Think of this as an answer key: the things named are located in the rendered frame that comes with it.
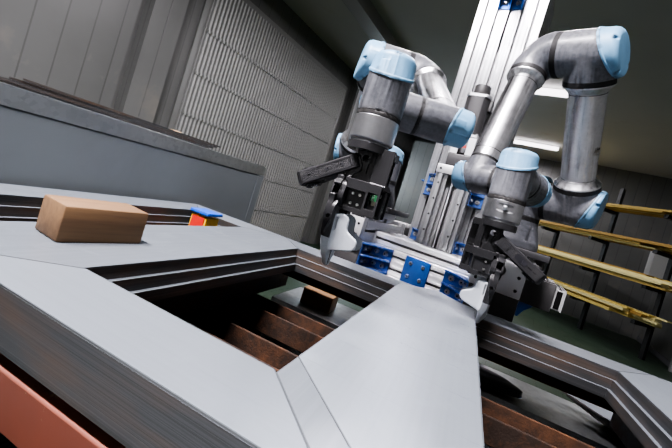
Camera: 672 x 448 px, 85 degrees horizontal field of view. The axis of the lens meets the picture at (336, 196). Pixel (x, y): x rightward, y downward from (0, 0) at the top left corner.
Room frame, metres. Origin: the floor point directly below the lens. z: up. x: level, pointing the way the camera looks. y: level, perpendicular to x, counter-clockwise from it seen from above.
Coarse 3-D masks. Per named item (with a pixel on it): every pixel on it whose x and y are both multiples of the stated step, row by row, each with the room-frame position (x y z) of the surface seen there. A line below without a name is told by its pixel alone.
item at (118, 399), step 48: (0, 288) 0.33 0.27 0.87; (144, 288) 0.50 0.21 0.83; (192, 288) 0.58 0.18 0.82; (384, 288) 0.86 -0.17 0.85; (0, 336) 0.32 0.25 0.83; (48, 336) 0.30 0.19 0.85; (480, 336) 0.77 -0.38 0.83; (48, 384) 0.30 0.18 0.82; (96, 384) 0.28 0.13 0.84; (144, 384) 0.26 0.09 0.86; (288, 384) 0.31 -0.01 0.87; (576, 384) 0.70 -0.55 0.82; (624, 384) 0.66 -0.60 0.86; (144, 432) 0.26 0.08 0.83; (192, 432) 0.25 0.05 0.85; (336, 432) 0.27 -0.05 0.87
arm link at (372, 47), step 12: (372, 48) 1.00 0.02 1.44; (384, 48) 1.00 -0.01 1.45; (396, 48) 1.01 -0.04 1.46; (360, 60) 1.03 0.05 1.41; (372, 60) 1.00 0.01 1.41; (360, 72) 1.02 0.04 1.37; (360, 84) 1.08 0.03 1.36; (360, 96) 1.14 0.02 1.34; (348, 132) 1.29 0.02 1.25; (336, 144) 1.36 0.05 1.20; (336, 156) 1.37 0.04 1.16
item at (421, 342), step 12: (360, 312) 0.57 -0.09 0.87; (360, 324) 0.52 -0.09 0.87; (372, 324) 0.53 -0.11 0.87; (384, 324) 0.55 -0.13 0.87; (396, 324) 0.57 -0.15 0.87; (396, 336) 0.51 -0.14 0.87; (408, 336) 0.53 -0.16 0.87; (420, 336) 0.54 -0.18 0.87; (420, 348) 0.49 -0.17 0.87; (432, 348) 0.51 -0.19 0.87; (444, 348) 0.52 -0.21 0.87; (456, 348) 0.54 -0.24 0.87; (444, 360) 0.48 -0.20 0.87; (456, 360) 0.49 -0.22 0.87; (468, 360) 0.50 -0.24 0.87
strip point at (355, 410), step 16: (320, 368) 0.36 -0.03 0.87; (320, 384) 0.33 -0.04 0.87; (336, 384) 0.33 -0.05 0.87; (352, 384) 0.34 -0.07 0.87; (336, 400) 0.31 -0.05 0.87; (352, 400) 0.32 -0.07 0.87; (368, 400) 0.32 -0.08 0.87; (384, 400) 0.33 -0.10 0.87; (336, 416) 0.29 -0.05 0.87; (352, 416) 0.29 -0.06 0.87; (368, 416) 0.30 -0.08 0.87; (384, 416) 0.31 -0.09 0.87; (400, 416) 0.31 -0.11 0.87; (416, 416) 0.32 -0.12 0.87; (352, 432) 0.27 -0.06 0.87; (368, 432) 0.28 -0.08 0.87; (384, 432) 0.28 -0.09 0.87; (400, 432) 0.29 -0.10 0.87; (416, 432) 0.30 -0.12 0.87; (432, 432) 0.30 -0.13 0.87; (448, 432) 0.31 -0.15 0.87
